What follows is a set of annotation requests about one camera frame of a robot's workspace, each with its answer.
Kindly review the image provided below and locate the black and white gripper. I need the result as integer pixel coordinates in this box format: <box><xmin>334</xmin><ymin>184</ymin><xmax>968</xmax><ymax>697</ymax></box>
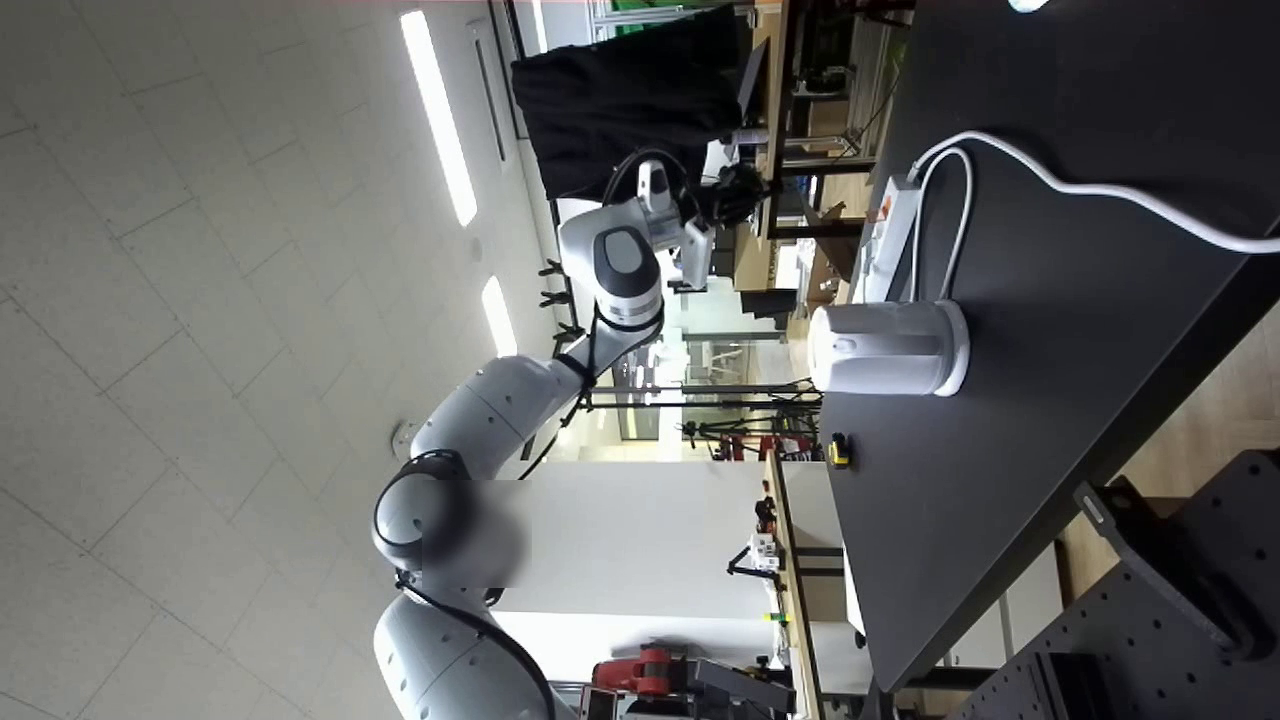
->
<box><xmin>697</xmin><ymin>166</ymin><xmax>770</xmax><ymax>229</ymax></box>

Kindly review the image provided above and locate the white extension power strip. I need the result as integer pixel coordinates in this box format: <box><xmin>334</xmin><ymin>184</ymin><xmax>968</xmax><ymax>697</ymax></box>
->
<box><xmin>852</xmin><ymin>179</ymin><xmax>919</xmax><ymax>305</ymax></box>

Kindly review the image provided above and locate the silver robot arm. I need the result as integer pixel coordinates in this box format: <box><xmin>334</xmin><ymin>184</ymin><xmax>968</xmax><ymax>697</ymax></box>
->
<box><xmin>370</xmin><ymin>147</ymin><xmax>766</xmax><ymax>720</ymax></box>

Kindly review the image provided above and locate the black hanging cloth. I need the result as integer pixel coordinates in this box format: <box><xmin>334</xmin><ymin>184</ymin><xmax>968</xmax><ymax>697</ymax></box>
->
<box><xmin>513</xmin><ymin>9</ymin><xmax>752</xmax><ymax>201</ymax></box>

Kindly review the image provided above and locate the white electric kettle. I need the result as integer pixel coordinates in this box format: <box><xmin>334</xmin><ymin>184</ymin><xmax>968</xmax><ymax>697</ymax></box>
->
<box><xmin>810</xmin><ymin>300</ymin><xmax>974</xmax><ymax>396</ymax></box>

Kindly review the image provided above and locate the wooden workbench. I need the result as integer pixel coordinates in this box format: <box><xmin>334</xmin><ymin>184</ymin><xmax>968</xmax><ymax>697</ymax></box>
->
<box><xmin>766</xmin><ymin>452</ymin><xmax>824</xmax><ymax>720</ymax></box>

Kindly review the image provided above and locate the white kettle power cable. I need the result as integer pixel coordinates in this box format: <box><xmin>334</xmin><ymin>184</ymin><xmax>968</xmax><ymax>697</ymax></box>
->
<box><xmin>907</xmin><ymin>141</ymin><xmax>979</xmax><ymax>305</ymax></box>

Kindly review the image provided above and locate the white extension cable cord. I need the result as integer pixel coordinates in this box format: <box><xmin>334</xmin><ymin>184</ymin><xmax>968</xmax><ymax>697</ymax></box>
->
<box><xmin>907</xmin><ymin>129</ymin><xmax>1280</xmax><ymax>259</ymax></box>

